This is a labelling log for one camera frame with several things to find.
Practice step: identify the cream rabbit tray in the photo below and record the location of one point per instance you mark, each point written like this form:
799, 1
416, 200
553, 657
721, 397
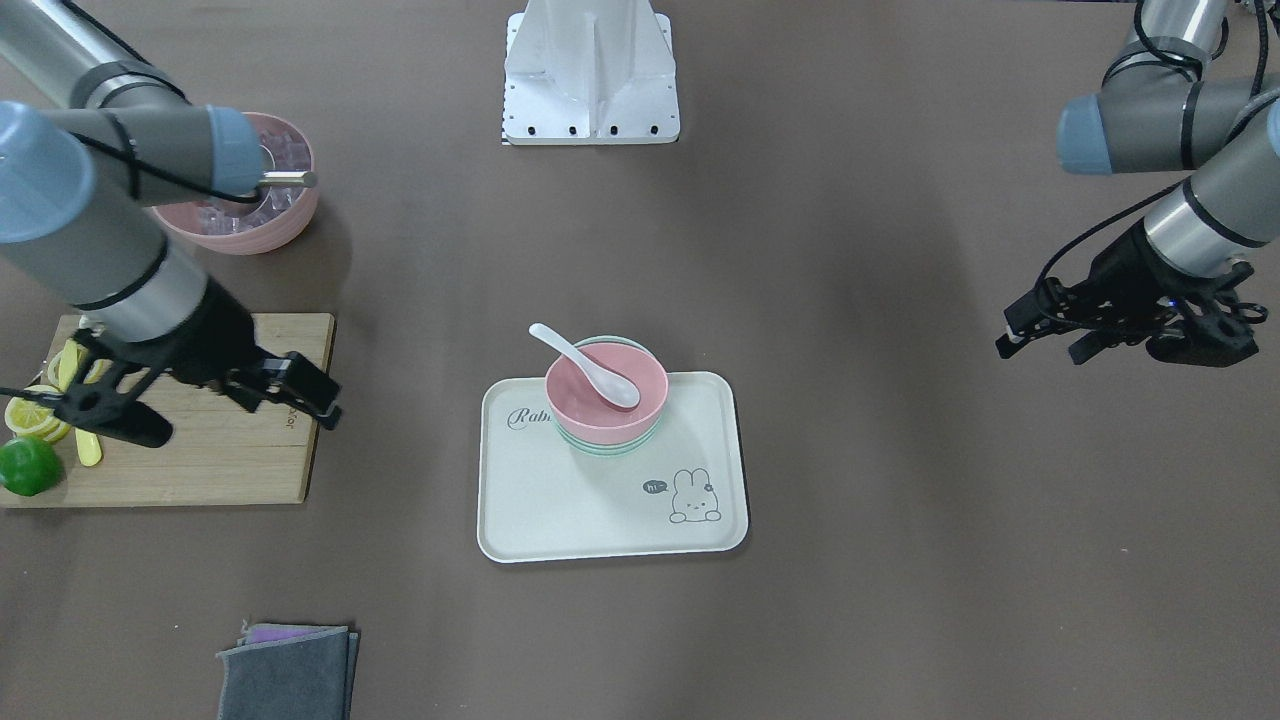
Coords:
682, 490

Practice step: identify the green lime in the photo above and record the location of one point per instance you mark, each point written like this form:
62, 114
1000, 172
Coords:
29, 466

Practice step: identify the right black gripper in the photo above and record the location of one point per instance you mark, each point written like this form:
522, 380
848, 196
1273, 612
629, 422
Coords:
213, 338

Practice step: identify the metal ice scoop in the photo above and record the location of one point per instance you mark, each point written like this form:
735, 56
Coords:
288, 166

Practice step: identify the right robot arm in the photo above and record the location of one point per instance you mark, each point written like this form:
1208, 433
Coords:
77, 184

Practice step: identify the green stacked bowls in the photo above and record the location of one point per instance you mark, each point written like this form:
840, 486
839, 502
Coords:
610, 448

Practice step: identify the bamboo cutting board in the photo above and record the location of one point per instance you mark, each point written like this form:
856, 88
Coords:
218, 455

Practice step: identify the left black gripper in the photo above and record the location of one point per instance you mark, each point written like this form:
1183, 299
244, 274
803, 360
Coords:
1128, 264

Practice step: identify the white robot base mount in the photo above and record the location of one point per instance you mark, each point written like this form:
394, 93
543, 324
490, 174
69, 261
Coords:
580, 73

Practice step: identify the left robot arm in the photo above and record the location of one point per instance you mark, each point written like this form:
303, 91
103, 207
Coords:
1155, 111

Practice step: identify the lemon slice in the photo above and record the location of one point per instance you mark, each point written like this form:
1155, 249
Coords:
61, 370

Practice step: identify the lemon half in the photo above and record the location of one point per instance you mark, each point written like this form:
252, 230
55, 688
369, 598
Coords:
26, 418

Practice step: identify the small pink bowl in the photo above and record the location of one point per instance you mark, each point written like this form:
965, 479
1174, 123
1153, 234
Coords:
590, 405

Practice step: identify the white ceramic spoon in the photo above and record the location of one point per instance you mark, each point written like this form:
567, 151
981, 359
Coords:
612, 387

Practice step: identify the large pink ice bowl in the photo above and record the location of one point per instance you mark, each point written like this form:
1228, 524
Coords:
238, 229

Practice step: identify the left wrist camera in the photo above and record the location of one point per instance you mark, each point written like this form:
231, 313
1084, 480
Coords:
1208, 329

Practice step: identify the folded grey cloth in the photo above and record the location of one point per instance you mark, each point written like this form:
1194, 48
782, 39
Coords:
289, 671

